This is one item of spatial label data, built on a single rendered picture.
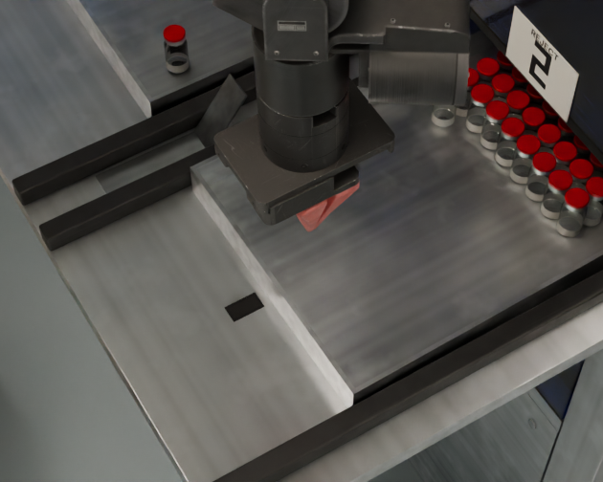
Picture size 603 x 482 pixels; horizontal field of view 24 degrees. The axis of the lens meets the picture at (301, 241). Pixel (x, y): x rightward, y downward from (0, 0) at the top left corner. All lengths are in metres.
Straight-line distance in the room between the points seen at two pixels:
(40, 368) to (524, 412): 0.91
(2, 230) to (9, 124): 1.03
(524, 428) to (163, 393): 0.53
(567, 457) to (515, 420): 0.10
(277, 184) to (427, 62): 0.13
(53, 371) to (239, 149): 1.31
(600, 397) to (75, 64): 0.59
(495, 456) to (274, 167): 0.84
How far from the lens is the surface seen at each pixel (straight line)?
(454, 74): 0.81
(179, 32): 1.30
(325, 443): 1.09
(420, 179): 1.25
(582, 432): 1.42
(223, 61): 1.33
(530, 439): 1.55
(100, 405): 2.13
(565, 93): 1.14
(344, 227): 1.21
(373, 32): 0.79
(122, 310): 1.18
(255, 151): 0.89
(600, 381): 1.33
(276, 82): 0.82
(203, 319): 1.17
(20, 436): 2.13
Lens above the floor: 1.88
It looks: 56 degrees down
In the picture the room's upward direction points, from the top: straight up
